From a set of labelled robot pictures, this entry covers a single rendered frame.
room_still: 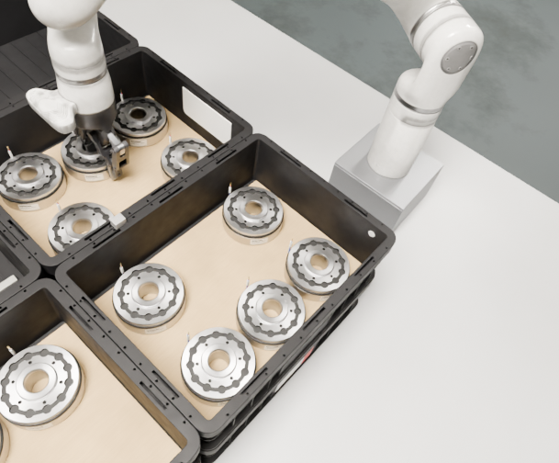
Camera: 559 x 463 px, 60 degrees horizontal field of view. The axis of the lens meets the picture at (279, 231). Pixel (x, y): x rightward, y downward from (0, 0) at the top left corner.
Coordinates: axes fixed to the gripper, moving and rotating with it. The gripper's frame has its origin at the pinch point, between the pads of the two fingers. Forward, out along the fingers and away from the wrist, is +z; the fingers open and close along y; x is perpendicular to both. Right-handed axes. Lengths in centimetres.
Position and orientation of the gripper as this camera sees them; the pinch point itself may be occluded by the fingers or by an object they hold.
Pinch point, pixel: (104, 161)
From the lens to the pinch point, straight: 90.8
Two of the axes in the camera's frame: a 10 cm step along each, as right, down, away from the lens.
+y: -7.4, -6.1, 3.0
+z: -1.3, 5.6, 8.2
